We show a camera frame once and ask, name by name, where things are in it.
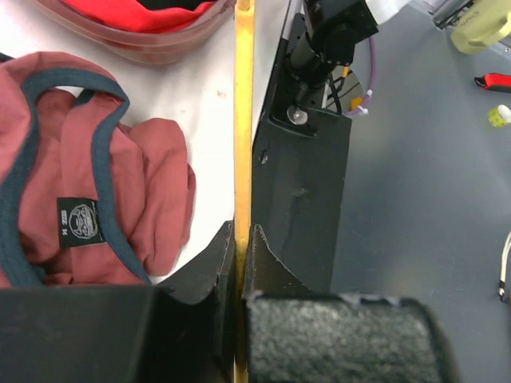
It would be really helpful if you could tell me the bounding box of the red black tool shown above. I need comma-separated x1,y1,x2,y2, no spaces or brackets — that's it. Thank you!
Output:
474,73,511,93

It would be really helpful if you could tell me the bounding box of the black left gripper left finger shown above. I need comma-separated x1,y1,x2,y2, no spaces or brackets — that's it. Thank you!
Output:
1,222,235,382

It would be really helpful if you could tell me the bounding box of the black garment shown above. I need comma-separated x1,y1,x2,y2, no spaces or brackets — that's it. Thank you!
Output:
137,0,216,11

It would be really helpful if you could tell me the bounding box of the maroon tank top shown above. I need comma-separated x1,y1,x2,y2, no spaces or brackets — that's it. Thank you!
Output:
1,52,196,288

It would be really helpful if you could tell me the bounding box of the pink laundry basket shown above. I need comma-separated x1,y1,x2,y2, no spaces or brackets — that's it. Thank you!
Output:
33,1,234,65

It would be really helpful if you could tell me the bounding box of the red garment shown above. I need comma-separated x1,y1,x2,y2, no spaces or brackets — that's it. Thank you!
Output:
63,0,215,34

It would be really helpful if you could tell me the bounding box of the pale yellow object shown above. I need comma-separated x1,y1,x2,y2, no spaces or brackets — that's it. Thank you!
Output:
450,0,510,54

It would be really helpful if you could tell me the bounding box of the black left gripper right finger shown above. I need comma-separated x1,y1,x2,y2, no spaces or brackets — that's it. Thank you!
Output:
243,225,461,382

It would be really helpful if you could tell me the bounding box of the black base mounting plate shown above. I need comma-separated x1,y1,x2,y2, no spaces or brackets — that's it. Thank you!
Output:
252,14,352,293

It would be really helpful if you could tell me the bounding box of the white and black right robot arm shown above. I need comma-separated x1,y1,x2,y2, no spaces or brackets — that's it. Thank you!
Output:
288,0,408,89

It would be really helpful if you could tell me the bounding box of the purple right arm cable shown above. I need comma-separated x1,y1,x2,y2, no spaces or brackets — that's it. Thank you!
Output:
343,38,380,117

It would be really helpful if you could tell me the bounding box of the yellow tape roll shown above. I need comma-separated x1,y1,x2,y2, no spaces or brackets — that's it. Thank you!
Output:
488,105,511,128

